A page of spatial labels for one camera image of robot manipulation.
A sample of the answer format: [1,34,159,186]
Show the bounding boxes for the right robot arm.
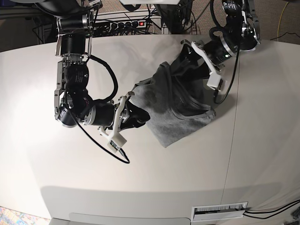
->
[35,0,150,131]

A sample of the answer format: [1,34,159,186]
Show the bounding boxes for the black power strip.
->
[111,21,147,30]

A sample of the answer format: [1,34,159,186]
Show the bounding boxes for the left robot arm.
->
[170,0,261,89]

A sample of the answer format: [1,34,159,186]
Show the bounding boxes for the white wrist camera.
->
[207,73,227,91]
[107,133,127,154]

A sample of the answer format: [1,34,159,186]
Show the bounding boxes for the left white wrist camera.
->
[207,73,227,91]

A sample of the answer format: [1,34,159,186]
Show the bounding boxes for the grey table leg column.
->
[155,4,174,34]

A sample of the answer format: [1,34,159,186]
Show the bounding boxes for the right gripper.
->
[83,91,150,137]

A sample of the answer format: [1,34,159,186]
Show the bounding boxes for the white cable grommet box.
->
[191,202,248,222]

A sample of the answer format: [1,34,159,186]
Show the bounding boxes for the grey T-shirt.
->
[131,62,216,148]

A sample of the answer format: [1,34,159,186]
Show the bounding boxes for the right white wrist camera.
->
[107,133,127,154]

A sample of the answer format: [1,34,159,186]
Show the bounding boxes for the black cables at grommet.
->
[243,199,300,220]

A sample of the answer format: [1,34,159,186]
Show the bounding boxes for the yellow cable on carpet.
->
[276,0,288,40]

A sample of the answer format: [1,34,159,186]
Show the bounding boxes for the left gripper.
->
[173,38,238,81]

